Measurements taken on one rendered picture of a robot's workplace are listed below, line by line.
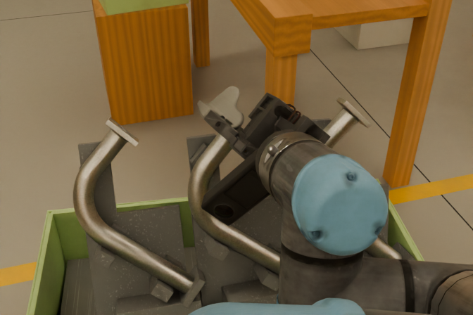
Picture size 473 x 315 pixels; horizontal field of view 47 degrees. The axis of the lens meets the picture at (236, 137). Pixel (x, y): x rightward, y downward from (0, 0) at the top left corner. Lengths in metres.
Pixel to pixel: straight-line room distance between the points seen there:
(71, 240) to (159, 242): 0.22
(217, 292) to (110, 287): 0.17
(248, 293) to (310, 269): 0.42
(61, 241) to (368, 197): 0.72
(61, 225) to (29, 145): 1.93
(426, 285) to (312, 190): 0.14
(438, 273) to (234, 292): 0.45
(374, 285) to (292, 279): 0.07
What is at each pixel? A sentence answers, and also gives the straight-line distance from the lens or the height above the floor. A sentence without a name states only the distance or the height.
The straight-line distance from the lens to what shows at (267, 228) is 0.90.
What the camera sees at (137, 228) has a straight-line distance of 0.89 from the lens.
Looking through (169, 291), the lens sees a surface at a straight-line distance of 0.87.
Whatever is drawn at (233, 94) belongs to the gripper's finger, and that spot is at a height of 1.27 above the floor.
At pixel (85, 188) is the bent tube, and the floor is 1.11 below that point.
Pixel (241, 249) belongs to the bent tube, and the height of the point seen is 1.01.
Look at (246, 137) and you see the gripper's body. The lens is 0.63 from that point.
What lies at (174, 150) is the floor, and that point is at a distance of 2.75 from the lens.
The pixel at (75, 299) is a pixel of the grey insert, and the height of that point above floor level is 0.85.
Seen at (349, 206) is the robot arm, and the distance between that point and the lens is 0.45.
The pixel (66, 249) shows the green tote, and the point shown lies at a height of 0.87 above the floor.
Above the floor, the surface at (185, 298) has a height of 0.94.
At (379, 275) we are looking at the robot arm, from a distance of 0.51.
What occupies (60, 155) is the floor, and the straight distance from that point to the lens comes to 2.83.
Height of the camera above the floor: 1.62
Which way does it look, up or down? 35 degrees down
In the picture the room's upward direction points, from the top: straight up
